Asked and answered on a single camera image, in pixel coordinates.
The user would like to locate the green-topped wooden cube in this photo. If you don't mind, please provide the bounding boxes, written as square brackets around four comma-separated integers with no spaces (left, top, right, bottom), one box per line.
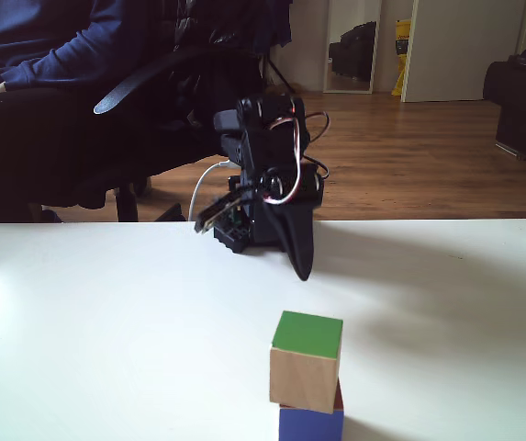
[269,311,344,413]

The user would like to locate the red-topped wooden cube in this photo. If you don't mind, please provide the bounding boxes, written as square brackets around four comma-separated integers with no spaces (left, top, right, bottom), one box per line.
[278,380,346,441]

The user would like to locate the dark hanging clothes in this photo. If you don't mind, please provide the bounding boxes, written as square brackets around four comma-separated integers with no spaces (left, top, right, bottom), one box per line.
[170,0,294,93]

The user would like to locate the yellow bag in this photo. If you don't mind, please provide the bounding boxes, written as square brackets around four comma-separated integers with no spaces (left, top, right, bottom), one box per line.
[390,17,413,97]

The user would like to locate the black office chair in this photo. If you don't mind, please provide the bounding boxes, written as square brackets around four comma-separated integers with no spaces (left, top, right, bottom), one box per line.
[28,43,273,224]

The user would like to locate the white door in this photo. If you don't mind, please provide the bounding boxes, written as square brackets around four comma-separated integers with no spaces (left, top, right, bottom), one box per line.
[399,0,526,103]

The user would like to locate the black sofa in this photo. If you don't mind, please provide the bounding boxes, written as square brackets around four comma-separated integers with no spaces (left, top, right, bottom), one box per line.
[482,36,526,174]

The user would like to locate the person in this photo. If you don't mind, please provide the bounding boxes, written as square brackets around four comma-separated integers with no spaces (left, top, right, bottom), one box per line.
[0,0,227,224]

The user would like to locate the red white servo wire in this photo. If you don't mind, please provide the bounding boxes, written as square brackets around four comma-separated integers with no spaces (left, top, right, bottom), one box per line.
[262,112,331,206]

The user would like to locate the small gripper camera board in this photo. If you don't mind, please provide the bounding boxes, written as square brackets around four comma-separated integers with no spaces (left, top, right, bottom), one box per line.
[195,187,250,236]

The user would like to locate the white usb cable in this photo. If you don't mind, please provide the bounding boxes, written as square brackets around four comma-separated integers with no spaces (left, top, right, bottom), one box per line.
[188,158,231,222]

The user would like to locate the tall wall mirror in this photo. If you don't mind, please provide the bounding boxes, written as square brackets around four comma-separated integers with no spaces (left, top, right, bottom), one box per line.
[322,0,383,95]

